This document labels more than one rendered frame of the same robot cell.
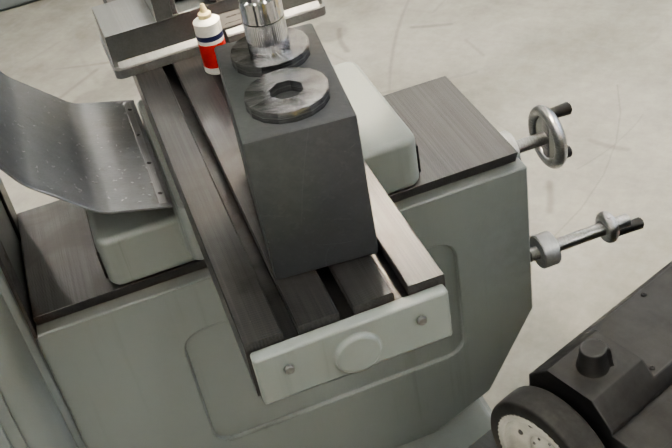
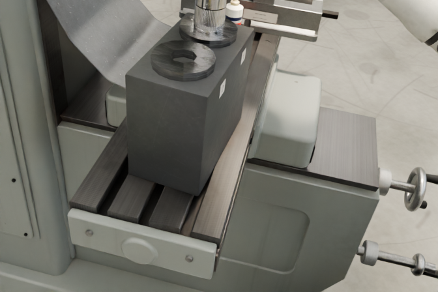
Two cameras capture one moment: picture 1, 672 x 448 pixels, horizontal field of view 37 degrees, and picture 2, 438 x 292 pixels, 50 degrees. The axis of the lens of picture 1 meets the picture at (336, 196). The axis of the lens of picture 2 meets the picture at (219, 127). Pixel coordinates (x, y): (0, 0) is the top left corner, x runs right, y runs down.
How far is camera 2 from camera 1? 0.50 m
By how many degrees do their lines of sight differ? 17
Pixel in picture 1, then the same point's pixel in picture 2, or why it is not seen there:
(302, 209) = (154, 139)
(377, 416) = (225, 277)
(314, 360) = (108, 237)
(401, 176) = (295, 158)
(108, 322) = (96, 141)
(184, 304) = not seen: hidden behind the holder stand
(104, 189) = (123, 69)
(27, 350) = (47, 130)
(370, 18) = (395, 73)
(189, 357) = not seen: hidden behind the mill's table
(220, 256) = (118, 139)
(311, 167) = (167, 115)
